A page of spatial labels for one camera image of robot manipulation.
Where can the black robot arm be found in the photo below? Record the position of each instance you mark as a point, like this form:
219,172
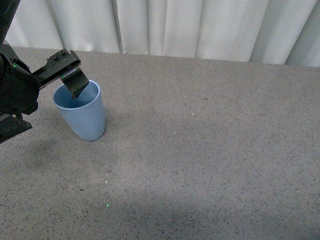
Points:
8,9

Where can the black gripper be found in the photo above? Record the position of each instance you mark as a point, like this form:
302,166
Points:
19,87

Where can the blue plastic cup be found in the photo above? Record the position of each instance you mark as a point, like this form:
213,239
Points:
85,115

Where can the white pleated curtain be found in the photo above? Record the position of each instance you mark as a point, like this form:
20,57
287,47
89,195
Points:
261,31

